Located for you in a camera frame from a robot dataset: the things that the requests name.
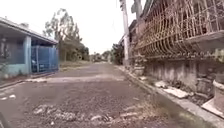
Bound grass verge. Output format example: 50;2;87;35
59;59;93;72

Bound utility pole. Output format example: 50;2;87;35
119;0;131;68

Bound concrete kerb strip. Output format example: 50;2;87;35
114;64;224;128

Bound blue house with gate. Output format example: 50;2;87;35
0;17;60;80

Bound rusty metal fence on wall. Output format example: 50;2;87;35
128;0;224;98

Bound grey asphalt road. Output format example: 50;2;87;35
0;62;201;128

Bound tall trees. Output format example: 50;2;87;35
43;8;90;63

